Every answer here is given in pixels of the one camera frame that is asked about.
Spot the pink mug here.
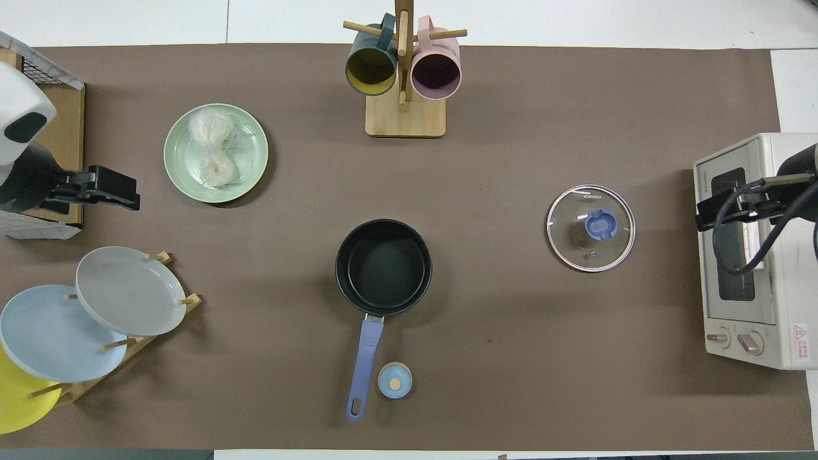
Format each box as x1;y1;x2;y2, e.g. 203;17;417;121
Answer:
411;16;462;100

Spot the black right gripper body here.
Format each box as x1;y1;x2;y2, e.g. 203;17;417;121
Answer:
709;189;796;231

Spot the glass lid with blue knob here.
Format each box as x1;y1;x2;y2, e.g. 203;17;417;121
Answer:
546;184;637;273

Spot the cream toaster oven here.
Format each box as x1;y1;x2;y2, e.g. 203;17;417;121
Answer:
693;132;818;370

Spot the mint green plate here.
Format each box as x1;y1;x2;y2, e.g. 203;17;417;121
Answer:
164;103;269;204

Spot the grey plate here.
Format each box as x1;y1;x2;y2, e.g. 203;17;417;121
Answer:
75;247;187;337

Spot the dark teal mug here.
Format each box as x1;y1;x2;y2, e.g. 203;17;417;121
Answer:
345;14;398;96

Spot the wooden shelf rack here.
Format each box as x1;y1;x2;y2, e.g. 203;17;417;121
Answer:
0;48;86;227

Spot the small blue wooden-knob timer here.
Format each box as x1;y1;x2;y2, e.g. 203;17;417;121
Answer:
377;362;413;399

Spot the white patterned cloth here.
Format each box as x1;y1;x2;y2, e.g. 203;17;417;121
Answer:
0;210;82;240

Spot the wooden plate rack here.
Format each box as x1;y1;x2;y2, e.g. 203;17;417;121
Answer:
29;251;203;406

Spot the wooden mug tree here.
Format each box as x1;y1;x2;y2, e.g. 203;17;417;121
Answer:
343;0;468;138

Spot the light blue plate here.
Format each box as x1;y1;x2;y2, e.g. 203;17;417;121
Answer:
0;285;128;383

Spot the brown table mat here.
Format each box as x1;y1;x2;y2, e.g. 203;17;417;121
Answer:
0;43;814;451

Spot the yellow plate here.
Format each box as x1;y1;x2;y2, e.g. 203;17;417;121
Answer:
0;345;63;435

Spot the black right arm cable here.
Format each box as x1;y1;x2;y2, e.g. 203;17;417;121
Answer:
711;172;818;275

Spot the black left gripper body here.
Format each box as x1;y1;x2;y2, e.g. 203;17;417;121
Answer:
42;167;98;215

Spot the black wire basket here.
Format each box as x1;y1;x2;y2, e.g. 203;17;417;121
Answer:
0;31;86;90

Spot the dark blue saucepan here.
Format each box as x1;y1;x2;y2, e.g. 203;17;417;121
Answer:
335;219;433;422

